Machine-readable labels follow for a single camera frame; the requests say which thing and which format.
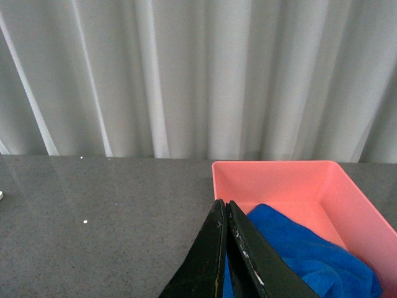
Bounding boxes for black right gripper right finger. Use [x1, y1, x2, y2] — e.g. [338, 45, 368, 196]
[226, 201, 318, 297]

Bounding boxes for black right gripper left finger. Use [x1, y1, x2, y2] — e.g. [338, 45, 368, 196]
[159, 199, 226, 297]

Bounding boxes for blue microfiber cloth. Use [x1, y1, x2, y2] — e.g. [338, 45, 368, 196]
[223, 204, 383, 297]

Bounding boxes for pink plastic bin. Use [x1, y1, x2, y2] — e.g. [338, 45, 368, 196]
[212, 161, 396, 297]

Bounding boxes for white pleated curtain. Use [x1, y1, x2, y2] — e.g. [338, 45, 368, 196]
[1, 1, 396, 163]

